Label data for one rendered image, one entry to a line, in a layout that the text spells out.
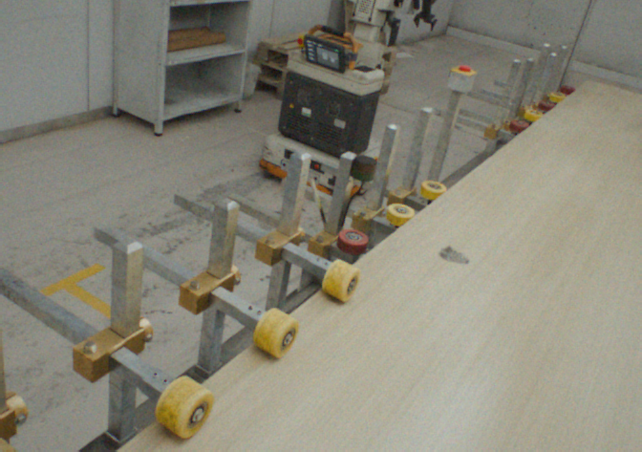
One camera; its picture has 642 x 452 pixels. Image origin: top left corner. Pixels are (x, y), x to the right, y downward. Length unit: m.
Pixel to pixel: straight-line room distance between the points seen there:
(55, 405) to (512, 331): 1.56
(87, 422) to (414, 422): 1.40
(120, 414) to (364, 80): 2.62
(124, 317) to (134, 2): 3.40
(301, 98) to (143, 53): 1.16
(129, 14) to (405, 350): 3.46
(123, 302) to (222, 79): 4.11
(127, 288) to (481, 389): 0.70
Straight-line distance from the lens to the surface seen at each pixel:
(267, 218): 1.78
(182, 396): 1.03
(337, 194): 1.66
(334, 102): 3.66
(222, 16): 5.03
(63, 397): 2.43
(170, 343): 2.62
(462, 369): 1.33
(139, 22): 4.34
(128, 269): 1.06
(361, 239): 1.65
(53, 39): 4.26
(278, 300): 1.57
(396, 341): 1.34
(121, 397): 1.24
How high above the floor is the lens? 1.71
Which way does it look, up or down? 27 degrees down
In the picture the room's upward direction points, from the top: 11 degrees clockwise
